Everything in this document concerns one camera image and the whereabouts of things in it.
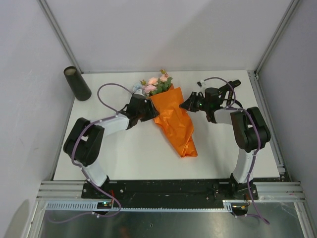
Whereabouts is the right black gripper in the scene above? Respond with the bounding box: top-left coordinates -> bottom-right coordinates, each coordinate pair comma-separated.
179,92 -> 210,113

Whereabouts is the orange wrapping paper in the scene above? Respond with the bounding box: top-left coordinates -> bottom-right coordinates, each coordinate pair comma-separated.
151,85 -> 198,158

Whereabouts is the artificial flower bunch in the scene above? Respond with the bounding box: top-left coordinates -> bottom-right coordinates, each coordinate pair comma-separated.
132,69 -> 173,97

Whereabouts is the black ribbon gold lettering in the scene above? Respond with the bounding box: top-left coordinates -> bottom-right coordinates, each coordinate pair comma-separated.
218,79 -> 241,106

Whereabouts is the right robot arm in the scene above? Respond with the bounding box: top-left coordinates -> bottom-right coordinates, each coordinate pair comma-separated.
179,87 -> 271,199

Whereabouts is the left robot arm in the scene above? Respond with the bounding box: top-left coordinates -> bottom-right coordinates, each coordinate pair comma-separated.
63,94 -> 159,198

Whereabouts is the black cylindrical vase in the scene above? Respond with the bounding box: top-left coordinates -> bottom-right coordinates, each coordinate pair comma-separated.
63,66 -> 92,101

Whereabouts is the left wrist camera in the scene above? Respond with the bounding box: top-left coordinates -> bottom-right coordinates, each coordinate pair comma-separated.
134,89 -> 145,97

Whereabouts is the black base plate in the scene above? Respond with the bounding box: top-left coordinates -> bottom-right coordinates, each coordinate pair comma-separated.
81,178 -> 259,207

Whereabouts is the grey slotted cable duct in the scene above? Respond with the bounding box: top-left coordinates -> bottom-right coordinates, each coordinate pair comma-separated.
46,199 -> 251,212

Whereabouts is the right aluminium frame post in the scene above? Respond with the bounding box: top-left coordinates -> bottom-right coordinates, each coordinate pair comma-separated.
254,0 -> 302,75

